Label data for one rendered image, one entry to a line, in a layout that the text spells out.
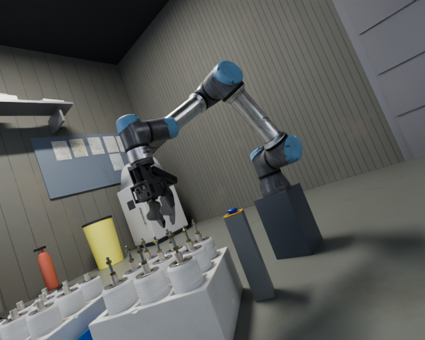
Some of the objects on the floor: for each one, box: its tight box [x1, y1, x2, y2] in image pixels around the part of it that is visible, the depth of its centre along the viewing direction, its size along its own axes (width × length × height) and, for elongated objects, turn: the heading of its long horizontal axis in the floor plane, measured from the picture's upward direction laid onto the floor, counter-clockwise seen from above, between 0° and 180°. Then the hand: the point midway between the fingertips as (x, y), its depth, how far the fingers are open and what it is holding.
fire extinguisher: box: [33, 246, 63, 292], centre depth 291 cm, size 24×23×54 cm
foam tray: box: [88, 247, 244, 340], centre depth 89 cm, size 39×39×18 cm
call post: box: [224, 210, 275, 302], centre depth 92 cm, size 7×7×31 cm
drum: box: [82, 215, 124, 270], centre depth 338 cm, size 39×39×62 cm
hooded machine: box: [117, 157, 188, 249], centre depth 400 cm, size 70×58×135 cm
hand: (168, 221), depth 79 cm, fingers open, 3 cm apart
